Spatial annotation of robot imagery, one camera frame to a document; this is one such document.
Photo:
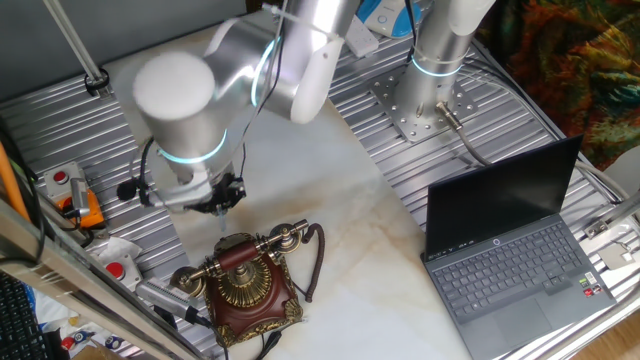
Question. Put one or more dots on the silver metal pole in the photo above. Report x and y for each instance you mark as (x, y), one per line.
(72, 40)

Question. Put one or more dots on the brown gold rotary phone base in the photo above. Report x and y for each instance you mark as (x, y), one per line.
(250, 310)

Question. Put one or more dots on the black pole clamp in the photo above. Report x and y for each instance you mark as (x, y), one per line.
(97, 82)

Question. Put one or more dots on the black keyboard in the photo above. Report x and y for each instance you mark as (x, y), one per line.
(20, 325)

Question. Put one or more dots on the white box red button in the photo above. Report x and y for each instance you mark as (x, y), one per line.
(120, 272)

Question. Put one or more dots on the small silver camera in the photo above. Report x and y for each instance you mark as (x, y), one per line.
(80, 197)

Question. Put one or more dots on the orange emergency stop box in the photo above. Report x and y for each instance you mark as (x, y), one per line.
(95, 212)

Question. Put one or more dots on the dark grey laptop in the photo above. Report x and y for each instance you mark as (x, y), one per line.
(510, 270)

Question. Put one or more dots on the white crumpled tissue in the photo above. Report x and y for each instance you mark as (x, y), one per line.
(117, 246)

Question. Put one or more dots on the small red cap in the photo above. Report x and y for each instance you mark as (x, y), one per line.
(67, 343)

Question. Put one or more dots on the small square metal plate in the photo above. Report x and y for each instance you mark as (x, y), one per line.
(615, 256)

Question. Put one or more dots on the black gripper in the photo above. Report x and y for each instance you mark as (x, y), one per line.
(227, 192)

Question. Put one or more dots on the orange pole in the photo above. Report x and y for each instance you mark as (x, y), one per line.
(9, 182)

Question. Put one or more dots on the white power strip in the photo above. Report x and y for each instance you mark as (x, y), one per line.
(362, 42)

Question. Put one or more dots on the white chair back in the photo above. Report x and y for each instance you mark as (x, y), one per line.
(627, 172)

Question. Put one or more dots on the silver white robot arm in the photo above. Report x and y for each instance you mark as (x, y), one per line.
(200, 115)

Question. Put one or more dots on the silver metal bracket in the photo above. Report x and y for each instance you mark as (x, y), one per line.
(612, 217)

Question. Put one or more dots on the colourful patterned cloth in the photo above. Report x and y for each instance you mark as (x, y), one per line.
(575, 65)

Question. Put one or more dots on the blue white round device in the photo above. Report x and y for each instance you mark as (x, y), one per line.
(385, 20)

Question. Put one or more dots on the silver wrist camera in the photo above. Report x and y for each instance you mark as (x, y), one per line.
(185, 196)

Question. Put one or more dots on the small blue trinket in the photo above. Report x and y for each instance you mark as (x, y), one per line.
(114, 342)

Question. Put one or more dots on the silver robot mounting plate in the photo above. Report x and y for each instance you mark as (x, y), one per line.
(395, 102)

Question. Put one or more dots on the aluminium frame bar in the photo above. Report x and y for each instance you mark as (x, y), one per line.
(75, 280)

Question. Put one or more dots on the ribbed silver camera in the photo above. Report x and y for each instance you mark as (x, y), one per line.
(162, 299)

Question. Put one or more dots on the brown gold phone handset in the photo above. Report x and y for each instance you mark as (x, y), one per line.
(237, 255)

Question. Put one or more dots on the grey box red button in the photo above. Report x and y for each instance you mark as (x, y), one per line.
(59, 179)

